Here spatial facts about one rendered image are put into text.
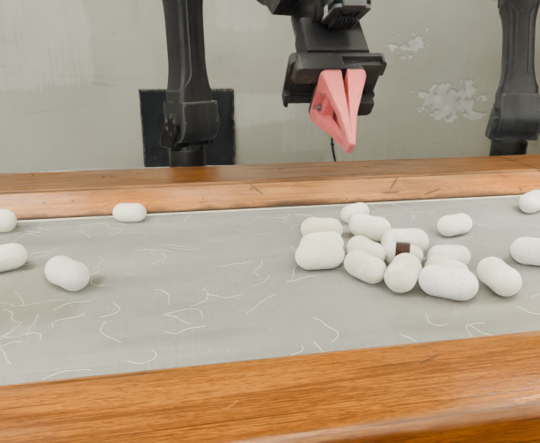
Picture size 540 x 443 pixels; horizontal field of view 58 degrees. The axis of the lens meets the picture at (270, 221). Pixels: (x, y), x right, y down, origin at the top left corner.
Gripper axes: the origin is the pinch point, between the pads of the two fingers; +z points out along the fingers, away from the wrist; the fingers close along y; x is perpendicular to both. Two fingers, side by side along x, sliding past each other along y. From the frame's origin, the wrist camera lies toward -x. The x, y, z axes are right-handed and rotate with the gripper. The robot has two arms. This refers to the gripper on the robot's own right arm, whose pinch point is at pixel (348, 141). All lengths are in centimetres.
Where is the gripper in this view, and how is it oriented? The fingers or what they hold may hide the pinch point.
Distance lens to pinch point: 49.3
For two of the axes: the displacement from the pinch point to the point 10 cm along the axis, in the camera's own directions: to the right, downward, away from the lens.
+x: -1.1, 5.2, 8.5
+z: 1.3, 8.5, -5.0
